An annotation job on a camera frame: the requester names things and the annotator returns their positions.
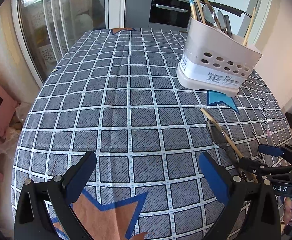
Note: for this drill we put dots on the grey kitchen cabinet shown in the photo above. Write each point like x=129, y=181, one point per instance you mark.
x=137, y=10

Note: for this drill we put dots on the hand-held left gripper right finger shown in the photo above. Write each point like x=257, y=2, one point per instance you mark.
x=213, y=175

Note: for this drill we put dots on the beige perforated utensil holder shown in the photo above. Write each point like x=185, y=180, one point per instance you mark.
x=198, y=55

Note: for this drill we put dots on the sliding glass door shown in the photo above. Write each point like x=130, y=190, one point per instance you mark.
x=61, y=25

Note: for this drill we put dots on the black built-in oven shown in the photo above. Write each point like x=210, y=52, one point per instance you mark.
x=166, y=15

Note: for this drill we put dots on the grey grid star-print tablecloth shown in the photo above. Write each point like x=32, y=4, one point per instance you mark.
x=136, y=105

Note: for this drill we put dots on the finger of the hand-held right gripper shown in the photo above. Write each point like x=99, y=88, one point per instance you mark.
x=270, y=150
x=250, y=164

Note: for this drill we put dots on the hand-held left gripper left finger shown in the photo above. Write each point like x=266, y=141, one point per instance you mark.
x=83, y=172

